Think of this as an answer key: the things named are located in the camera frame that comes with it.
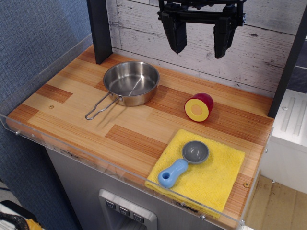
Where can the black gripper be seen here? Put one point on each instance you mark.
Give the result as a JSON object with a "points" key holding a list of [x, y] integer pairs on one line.
{"points": [[227, 15]]}

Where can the red yellow toy fruit half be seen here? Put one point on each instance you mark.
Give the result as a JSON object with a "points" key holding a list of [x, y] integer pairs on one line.
{"points": [[199, 107]]}

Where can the stainless steel pot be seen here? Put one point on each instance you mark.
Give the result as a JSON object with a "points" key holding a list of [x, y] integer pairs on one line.
{"points": [[130, 83]]}

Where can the yellow black object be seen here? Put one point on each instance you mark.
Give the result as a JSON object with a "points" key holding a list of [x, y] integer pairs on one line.
{"points": [[15, 217]]}

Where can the grey blue toy scoop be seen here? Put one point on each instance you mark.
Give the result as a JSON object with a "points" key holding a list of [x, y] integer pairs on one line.
{"points": [[193, 152]]}

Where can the white ribbed sink unit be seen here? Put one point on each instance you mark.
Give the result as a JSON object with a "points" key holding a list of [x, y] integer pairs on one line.
{"points": [[285, 157]]}

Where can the yellow cloth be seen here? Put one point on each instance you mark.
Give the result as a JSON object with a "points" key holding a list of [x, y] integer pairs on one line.
{"points": [[204, 187]]}

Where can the grey toy cabinet front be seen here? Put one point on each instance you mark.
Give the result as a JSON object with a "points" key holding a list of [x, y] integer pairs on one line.
{"points": [[82, 182]]}

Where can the silver button panel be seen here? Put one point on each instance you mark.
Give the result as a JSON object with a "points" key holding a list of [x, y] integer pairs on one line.
{"points": [[122, 214]]}

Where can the black right post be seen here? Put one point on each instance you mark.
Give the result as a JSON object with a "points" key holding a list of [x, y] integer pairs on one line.
{"points": [[289, 66]]}

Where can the black post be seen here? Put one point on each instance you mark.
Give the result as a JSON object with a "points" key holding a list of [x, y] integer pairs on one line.
{"points": [[289, 66], [98, 17]]}

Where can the black left post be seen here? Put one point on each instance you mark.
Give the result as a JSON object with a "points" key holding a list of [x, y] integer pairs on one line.
{"points": [[98, 17]]}

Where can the clear acrylic guard rail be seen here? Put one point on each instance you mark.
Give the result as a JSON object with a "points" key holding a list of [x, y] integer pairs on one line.
{"points": [[130, 138]]}

